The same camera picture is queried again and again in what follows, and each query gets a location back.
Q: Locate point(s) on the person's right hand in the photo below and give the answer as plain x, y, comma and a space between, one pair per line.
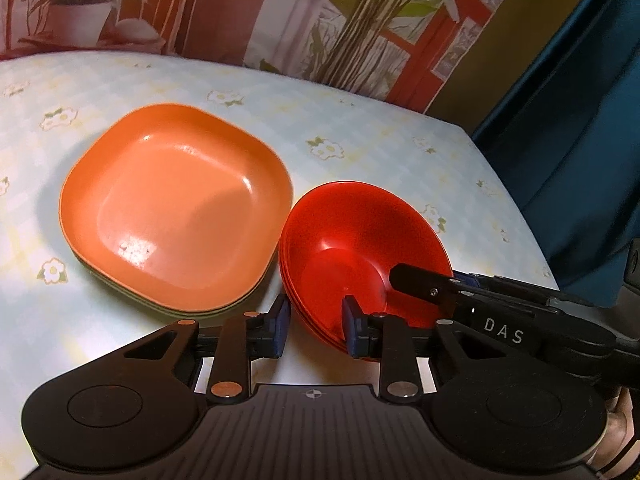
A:
622, 435

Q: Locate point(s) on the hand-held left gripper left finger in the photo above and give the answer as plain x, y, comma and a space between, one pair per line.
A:
281, 325

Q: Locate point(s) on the orange square plate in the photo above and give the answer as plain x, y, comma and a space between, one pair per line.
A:
175, 205

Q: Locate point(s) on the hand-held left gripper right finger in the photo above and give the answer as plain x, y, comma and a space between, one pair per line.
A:
350, 329

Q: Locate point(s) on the printed backdrop cloth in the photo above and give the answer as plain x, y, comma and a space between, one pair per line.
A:
280, 10

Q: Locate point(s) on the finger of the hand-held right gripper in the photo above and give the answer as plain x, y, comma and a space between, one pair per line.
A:
425, 285
520, 290

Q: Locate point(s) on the teal curtain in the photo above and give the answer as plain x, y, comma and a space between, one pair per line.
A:
575, 135

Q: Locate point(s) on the red bowl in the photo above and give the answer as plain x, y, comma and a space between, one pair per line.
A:
305, 317
360, 240

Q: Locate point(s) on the floral tablecloth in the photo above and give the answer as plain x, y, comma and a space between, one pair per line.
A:
360, 125

